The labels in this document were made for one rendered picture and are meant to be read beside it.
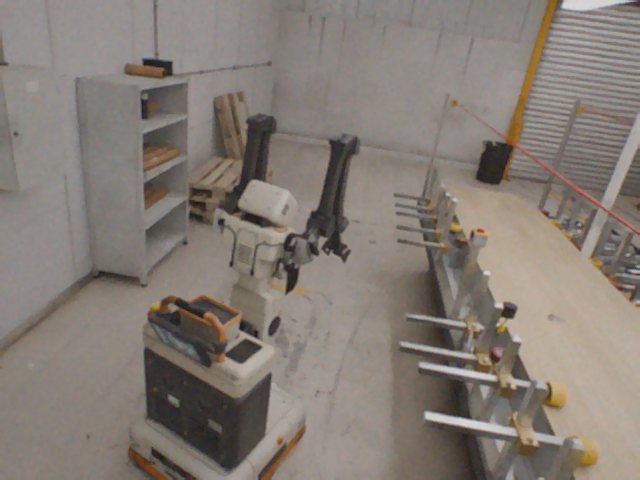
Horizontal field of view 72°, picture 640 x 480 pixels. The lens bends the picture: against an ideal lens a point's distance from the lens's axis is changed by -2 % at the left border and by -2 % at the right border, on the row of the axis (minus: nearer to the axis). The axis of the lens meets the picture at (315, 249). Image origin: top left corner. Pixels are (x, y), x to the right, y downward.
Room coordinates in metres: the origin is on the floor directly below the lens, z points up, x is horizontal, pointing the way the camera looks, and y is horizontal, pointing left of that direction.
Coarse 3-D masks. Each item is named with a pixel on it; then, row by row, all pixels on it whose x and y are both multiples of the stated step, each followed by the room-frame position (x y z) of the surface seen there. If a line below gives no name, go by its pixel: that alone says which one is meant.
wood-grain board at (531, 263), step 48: (480, 192) 4.04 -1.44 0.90; (528, 240) 2.94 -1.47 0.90; (528, 288) 2.18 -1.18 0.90; (576, 288) 2.27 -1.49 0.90; (528, 336) 1.70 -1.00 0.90; (576, 336) 1.75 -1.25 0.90; (624, 336) 1.81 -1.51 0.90; (576, 384) 1.40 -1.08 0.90; (624, 384) 1.44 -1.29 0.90; (576, 432) 1.14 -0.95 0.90; (624, 432) 1.17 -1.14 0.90
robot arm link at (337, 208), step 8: (352, 152) 1.90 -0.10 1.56; (344, 160) 1.90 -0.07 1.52; (344, 168) 1.90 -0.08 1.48; (344, 176) 1.90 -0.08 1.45; (344, 184) 1.91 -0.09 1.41; (336, 192) 1.91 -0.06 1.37; (344, 192) 1.93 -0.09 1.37; (336, 200) 1.90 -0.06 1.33; (336, 208) 1.90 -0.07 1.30; (336, 216) 1.90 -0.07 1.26; (336, 224) 1.89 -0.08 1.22
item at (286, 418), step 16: (272, 384) 1.88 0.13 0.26; (272, 400) 1.73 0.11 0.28; (288, 400) 1.75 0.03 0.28; (144, 416) 1.51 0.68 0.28; (272, 416) 1.63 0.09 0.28; (288, 416) 1.64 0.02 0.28; (304, 416) 1.72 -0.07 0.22; (144, 432) 1.43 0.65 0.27; (160, 432) 1.44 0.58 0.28; (176, 432) 1.45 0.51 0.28; (272, 432) 1.53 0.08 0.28; (288, 432) 1.58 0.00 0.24; (304, 432) 1.73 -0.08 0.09; (128, 448) 1.47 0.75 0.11; (176, 448) 1.37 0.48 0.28; (192, 448) 1.38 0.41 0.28; (256, 448) 1.43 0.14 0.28; (272, 448) 1.47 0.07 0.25; (288, 448) 1.60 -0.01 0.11; (144, 464) 1.40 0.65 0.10; (160, 464) 1.36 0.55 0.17; (192, 464) 1.30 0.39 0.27; (208, 464) 1.31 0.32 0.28; (224, 464) 1.32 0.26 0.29; (240, 464) 1.33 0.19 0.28; (256, 464) 1.36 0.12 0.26; (272, 464) 1.47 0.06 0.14
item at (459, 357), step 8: (400, 344) 1.56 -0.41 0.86; (408, 344) 1.57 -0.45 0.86; (408, 352) 1.55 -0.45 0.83; (416, 352) 1.54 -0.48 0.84; (424, 352) 1.54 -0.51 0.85; (432, 352) 1.54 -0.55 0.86; (440, 352) 1.54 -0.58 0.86; (448, 352) 1.55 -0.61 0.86; (456, 352) 1.56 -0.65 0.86; (448, 360) 1.53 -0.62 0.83; (456, 360) 1.53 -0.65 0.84; (464, 360) 1.53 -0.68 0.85; (472, 360) 1.53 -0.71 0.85
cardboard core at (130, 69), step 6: (126, 66) 3.60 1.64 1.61; (132, 66) 3.60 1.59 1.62; (138, 66) 3.60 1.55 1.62; (144, 66) 3.61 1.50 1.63; (126, 72) 3.60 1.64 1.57; (132, 72) 3.59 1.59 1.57; (138, 72) 3.59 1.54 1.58; (144, 72) 3.58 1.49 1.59; (150, 72) 3.58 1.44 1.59; (156, 72) 3.57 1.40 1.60; (162, 72) 3.62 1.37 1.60; (156, 78) 3.59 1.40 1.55; (162, 78) 3.59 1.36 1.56
